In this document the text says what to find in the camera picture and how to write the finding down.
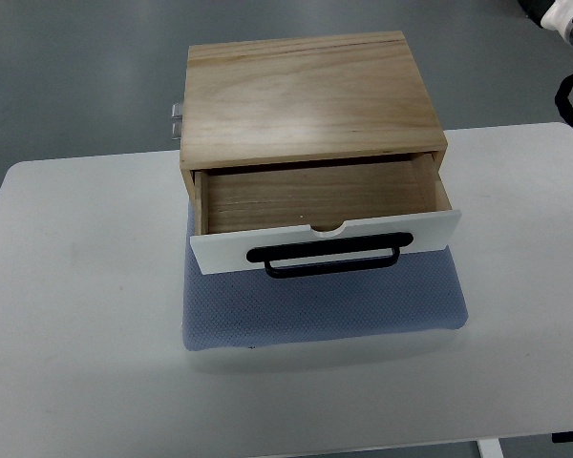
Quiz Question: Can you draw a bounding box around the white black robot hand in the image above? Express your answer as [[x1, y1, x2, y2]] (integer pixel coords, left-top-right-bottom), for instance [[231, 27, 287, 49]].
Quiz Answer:
[[518, 0, 573, 32]]

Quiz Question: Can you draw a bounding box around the white drawer black handle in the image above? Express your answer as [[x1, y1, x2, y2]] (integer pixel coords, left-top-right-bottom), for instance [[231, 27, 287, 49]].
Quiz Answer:
[[190, 153, 461, 277]]

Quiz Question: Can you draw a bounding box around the wooden drawer cabinet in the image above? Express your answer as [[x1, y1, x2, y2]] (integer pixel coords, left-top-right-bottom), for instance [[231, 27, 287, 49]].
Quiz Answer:
[[178, 31, 448, 235]]

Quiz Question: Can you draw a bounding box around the blue mesh mat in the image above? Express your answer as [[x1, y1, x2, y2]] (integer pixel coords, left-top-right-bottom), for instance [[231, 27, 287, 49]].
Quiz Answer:
[[182, 210, 468, 351]]

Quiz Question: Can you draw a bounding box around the metal clamp behind cabinet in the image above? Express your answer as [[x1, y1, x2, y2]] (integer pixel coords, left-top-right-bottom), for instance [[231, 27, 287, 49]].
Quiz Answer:
[[171, 101, 183, 140]]

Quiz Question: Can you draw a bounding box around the black table control panel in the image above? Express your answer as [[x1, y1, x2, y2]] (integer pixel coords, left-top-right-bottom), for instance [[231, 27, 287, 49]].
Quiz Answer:
[[551, 431, 573, 444]]

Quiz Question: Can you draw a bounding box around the white table leg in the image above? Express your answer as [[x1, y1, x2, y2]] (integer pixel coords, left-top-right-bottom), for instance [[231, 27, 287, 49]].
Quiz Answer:
[[477, 438, 504, 458]]

